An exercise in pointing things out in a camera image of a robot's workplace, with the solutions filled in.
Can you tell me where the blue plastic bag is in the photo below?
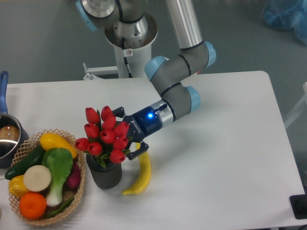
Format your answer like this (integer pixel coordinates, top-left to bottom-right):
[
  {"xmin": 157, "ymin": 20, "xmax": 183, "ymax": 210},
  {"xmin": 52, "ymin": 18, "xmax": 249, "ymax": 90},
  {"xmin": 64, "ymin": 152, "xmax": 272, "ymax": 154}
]
[{"xmin": 261, "ymin": 0, "xmax": 307, "ymax": 45}]

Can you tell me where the dark green cucumber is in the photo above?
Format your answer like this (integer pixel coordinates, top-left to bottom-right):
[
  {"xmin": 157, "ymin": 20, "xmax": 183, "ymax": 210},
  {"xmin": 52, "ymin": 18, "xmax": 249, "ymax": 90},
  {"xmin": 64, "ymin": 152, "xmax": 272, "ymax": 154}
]
[{"xmin": 4, "ymin": 144, "xmax": 46, "ymax": 180}]

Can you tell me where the green chili pepper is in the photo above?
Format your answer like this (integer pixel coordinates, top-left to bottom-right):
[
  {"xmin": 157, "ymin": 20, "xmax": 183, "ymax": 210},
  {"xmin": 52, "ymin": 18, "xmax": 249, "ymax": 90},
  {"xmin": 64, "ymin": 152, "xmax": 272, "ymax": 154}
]
[{"xmin": 44, "ymin": 196, "xmax": 74, "ymax": 219}]

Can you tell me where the red tulip bouquet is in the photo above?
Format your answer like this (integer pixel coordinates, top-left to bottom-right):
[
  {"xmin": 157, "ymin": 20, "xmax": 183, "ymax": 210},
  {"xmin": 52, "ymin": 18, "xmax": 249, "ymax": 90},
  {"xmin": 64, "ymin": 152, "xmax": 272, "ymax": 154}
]
[{"xmin": 75, "ymin": 106, "xmax": 132, "ymax": 168}]

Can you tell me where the woven wicker basket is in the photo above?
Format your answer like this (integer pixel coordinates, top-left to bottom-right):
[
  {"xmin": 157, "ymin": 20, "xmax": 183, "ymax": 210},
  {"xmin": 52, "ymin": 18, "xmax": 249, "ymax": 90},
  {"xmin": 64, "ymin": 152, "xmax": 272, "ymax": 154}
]
[{"xmin": 9, "ymin": 129, "xmax": 85, "ymax": 226}]

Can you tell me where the green bok choy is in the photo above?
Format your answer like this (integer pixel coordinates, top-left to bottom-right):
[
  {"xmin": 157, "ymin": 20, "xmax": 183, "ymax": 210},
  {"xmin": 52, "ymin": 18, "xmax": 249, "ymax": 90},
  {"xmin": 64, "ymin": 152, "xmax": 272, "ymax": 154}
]
[{"xmin": 42, "ymin": 148, "xmax": 73, "ymax": 207}]

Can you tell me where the yellow bell pepper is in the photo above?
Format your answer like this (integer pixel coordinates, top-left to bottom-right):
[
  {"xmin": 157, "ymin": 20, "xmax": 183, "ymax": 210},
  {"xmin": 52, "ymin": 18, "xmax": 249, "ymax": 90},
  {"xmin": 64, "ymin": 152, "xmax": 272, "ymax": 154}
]
[{"xmin": 9, "ymin": 175, "xmax": 30, "ymax": 198}]

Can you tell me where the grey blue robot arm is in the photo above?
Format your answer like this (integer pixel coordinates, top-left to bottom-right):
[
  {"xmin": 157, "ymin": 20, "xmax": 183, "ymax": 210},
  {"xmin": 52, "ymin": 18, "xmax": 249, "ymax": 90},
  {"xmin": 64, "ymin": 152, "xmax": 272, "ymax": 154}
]
[{"xmin": 76, "ymin": 0, "xmax": 216, "ymax": 160}]

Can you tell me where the yellow banana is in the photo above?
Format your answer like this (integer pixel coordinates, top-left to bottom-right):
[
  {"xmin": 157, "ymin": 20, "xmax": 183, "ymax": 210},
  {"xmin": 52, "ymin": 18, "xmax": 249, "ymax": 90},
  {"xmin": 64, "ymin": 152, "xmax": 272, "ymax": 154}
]
[{"xmin": 121, "ymin": 151, "xmax": 152, "ymax": 196}]

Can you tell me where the blue handled saucepan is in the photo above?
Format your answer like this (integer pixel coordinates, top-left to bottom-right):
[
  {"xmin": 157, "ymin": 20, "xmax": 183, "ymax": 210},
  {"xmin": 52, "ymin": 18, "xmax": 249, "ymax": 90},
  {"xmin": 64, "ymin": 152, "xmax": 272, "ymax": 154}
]
[{"xmin": 0, "ymin": 71, "xmax": 29, "ymax": 169}]

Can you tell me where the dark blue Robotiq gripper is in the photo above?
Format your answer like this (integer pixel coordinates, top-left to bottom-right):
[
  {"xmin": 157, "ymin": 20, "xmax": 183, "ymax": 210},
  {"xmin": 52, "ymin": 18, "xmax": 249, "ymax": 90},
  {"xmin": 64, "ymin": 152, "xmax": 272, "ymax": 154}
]
[{"xmin": 112, "ymin": 106, "xmax": 163, "ymax": 161}]

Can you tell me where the purple sweet potato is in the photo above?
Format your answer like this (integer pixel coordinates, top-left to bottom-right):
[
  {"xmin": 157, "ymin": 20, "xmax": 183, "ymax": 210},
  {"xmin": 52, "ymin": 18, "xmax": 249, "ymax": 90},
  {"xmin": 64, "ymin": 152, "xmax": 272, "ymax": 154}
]
[{"xmin": 66, "ymin": 161, "xmax": 81, "ymax": 189}]

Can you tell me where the dark grey ribbed vase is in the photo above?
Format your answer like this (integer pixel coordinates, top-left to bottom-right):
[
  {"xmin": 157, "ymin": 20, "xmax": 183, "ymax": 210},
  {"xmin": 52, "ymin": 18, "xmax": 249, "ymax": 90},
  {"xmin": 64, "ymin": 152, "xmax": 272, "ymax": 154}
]
[{"xmin": 86, "ymin": 154, "xmax": 122, "ymax": 189}]

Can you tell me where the orange fruit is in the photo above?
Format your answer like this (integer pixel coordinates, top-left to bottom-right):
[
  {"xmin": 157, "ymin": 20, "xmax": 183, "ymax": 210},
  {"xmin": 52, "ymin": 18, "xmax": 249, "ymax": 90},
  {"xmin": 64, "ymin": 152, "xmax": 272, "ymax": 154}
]
[{"xmin": 19, "ymin": 192, "xmax": 47, "ymax": 219}]

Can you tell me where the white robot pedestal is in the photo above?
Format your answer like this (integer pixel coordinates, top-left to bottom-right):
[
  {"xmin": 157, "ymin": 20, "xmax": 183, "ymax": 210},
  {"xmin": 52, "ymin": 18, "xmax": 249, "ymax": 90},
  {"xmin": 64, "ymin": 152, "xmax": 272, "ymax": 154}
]
[{"xmin": 83, "ymin": 11, "xmax": 159, "ymax": 81}]

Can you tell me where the white round radish slice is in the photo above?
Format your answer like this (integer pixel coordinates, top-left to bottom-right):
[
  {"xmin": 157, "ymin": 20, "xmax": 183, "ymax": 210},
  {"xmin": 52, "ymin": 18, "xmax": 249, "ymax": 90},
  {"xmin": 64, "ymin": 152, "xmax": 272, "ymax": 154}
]
[{"xmin": 23, "ymin": 165, "xmax": 51, "ymax": 192}]

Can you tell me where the white frame at right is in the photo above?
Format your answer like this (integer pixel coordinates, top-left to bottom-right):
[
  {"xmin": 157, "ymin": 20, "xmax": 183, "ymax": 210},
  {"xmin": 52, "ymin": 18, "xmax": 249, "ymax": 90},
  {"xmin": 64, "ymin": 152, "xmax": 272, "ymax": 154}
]
[{"xmin": 284, "ymin": 82, "xmax": 307, "ymax": 129}]

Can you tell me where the yellow squash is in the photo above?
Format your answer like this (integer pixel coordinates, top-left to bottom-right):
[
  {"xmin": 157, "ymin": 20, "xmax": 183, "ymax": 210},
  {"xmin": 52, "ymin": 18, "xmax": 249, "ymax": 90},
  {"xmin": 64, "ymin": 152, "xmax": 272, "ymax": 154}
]
[{"xmin": 39, "ymin": 133, "xmax": 78, "ymax": 159}]

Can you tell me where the black device at table edge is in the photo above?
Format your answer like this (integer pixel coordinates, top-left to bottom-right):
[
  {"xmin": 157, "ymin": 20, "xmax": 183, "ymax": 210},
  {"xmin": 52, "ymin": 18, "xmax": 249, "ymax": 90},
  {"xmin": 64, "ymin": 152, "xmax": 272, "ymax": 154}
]
[{"xmin": 289, "ymin": 194, "xmax": 307, "ymax": 219}]

